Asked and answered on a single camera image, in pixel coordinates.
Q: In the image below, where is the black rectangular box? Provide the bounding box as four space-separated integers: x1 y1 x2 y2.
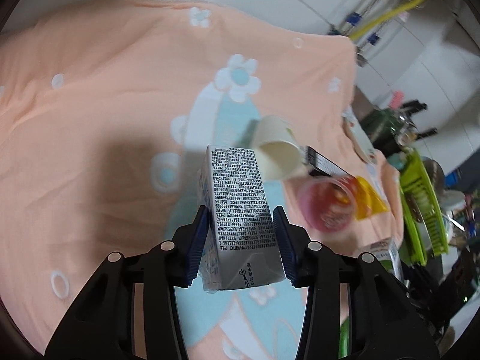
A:
302 146 349 177

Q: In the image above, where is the yellow wrapper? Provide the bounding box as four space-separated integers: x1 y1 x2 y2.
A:
353 176 389 220

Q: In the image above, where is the white green milk carton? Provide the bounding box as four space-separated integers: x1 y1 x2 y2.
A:
356 237 404 282

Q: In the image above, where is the white paper cup green leaf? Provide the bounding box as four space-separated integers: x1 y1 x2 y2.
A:
250 115 302 181

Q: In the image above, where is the peach floral towel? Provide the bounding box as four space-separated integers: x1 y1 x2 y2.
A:
1 0 404 352

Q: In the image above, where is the green dish rack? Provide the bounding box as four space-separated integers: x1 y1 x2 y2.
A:
400 150 448 267

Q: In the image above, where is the red plastic cup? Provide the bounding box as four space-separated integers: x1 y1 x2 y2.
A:
297 175 356 233

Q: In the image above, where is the yellow gas hose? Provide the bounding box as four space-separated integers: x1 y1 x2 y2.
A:
348 0 435 43

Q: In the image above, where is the blue white milk carton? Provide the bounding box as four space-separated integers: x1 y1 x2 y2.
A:
198 145 285 293

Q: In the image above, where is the white strawberry dish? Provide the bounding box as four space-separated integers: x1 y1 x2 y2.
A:
342 106 377 165

